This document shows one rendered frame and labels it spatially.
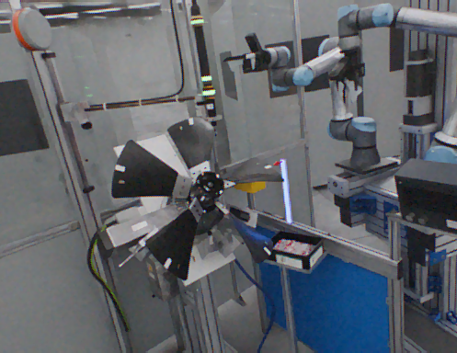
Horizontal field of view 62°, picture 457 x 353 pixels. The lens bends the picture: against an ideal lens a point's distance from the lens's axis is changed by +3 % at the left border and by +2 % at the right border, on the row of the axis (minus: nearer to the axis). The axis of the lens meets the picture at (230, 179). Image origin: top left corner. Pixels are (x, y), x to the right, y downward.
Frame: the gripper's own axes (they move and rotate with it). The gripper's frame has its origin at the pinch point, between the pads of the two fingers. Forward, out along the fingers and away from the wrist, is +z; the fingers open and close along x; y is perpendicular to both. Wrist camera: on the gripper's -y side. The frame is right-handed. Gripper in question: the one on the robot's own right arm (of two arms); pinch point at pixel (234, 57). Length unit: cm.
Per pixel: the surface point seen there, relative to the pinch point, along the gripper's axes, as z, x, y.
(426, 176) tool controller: -2, -71, 43
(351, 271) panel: -13, -40, 94
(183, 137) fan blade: 18.0, 18.8, 29.0
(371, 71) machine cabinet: -359, 96, 42
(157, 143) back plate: 16, 41, 33
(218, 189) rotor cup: 25, -5, 47
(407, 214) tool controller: -4, -65, 59
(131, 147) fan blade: 45, 17, 26
